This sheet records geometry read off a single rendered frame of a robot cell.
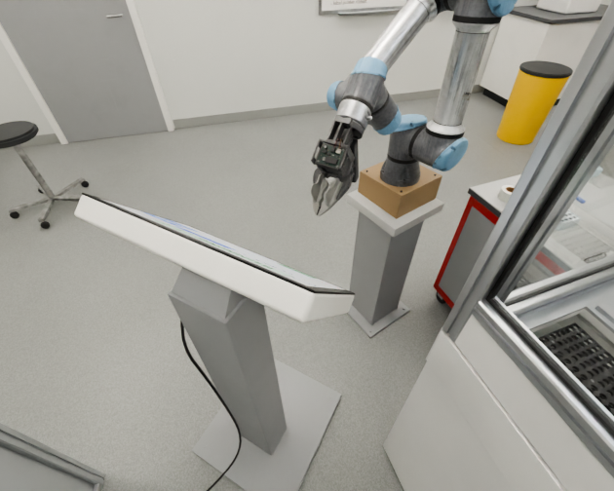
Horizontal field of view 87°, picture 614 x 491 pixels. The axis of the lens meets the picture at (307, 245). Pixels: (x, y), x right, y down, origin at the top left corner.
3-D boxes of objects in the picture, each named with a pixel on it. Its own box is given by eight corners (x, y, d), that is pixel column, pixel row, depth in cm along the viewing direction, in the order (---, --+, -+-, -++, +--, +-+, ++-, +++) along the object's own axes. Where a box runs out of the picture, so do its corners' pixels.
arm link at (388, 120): (378, 103, 90) (361, 78, 81) (410, 115, 83) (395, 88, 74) (362, 129, 91) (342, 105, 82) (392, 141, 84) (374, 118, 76)
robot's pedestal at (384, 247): (335, 300, 190) (343, 193, 137) (373, 278, 202) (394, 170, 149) (369, 338, 172) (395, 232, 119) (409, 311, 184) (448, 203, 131)
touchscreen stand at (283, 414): (260, 354, 167) (221, 187, 95) (341, 396, 151) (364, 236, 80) (193, 452, 136) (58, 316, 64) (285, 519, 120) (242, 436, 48)
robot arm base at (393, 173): (371, 176, 127) (374, 153, 120) (394, 163, 134) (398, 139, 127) (405, 191, 118) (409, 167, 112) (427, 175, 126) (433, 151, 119)
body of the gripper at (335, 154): (308, 163, 70) (327, 111, 70) (319, 177, 78) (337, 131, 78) (340, 171, 67) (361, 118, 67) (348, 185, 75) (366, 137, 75)
